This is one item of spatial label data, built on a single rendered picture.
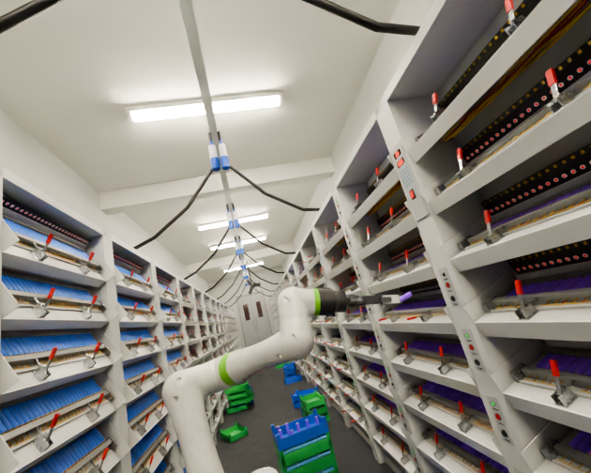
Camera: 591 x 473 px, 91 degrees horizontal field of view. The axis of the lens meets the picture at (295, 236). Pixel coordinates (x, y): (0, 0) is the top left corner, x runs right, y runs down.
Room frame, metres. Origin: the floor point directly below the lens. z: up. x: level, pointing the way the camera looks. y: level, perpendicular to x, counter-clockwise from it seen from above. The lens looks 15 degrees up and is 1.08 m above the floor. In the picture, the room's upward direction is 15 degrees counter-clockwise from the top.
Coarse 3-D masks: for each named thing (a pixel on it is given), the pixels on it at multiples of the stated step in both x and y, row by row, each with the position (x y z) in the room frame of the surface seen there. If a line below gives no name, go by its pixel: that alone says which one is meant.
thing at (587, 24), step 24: (576, 24) 0.54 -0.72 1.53; (480, 48) 0.74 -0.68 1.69; (552, 48) 0.60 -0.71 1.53; (576, 48) 0.56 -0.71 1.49; (456, 72) 0.84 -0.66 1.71; (528, 72) 0.66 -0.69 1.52; (504, 96) 0.74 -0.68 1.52; (480, 120) 0.83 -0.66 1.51; (576, 144) 0.65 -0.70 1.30; (384, 168) 1.42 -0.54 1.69; (528, 168) 0.77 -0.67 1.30; (480, 192) 0.94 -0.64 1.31; (408, 240) 1.43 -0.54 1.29
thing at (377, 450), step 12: (312, 228) 2.33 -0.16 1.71; (324, 228) 2.30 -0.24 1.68; (324, 240) 2.29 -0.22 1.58; (336, 252) 2.31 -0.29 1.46; (324, 264) 2.29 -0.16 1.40; (336, 276) 2.30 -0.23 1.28; (348, 276) 2.31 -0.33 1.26; (336, 288) 2.29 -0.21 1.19; (348, 336) 2.29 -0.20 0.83; (360, 360) 2.30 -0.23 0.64; (360, 384) 2.29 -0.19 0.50; (360, 396) 2.29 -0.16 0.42; (372, 420) 2.29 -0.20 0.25; (372, 444) 2.32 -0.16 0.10
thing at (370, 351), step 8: (360, 336) 2.30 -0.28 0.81; (368, 336) 2.20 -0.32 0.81; (352, 344) 2.29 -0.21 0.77; (360, 344) 2.20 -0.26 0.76; (368, 344) 2.04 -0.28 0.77; (376, 344) 1.89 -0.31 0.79; (352, 352) 2.21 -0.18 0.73; (360, 352) 2.04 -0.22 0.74; (368, 352) 1.94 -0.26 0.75; (376, 352) 1.84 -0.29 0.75; (376, 360) 1.80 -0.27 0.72
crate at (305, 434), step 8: (312, 416) 2.07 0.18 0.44; (320, 416) 2.00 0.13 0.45; (272, 424) 1.98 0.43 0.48; (288, 424) 2.02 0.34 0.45; (304, 424) 2.05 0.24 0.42; (312, 424) 2.05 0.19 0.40; (320, 424) 1.88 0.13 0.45; (272, 432) 1.95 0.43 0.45; (296, 432) 2.00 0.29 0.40; (304, 432) 1.85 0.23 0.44; (312, 432) 1.86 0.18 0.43; (320, 432) 1.88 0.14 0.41; (280, 440) 1.81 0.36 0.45; (288, 440) 1.82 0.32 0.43; (296, 440) 1.83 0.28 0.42; (304, 440) 1.84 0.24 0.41; (280, 448) 1.80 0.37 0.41; (288, 448) 1.82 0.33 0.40
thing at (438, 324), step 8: (400, 296) 1.63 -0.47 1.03; (416, 296) 1.49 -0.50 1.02; (392, 304) 1.61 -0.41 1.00; (400, 304) 1.62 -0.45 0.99; (376, 312) 1.60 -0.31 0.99; (384, 312) 1.60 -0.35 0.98; (448, 312) 1.00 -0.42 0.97; (376, 320) 1.59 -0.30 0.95; (384, 320) 1.57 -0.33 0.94; (400, 320) 1.39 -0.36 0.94; (408, 320) 1.32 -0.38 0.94; (416, 320) 1.25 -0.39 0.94; (432, 320) 1.13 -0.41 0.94; (440, 320) 1.09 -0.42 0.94; (448, 320) 1.04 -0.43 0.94; (384, 328) 1.57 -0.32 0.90; (392, 328) 1.47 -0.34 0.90; (400, 328) 1.40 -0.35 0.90; (408, 328) 1.32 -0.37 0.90; (416, 328) 1.26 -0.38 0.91; (424, 328) 1.20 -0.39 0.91; (432, 328) 1.14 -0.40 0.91; (440, 328) 1.09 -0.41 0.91; (448, 328) 1.05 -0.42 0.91
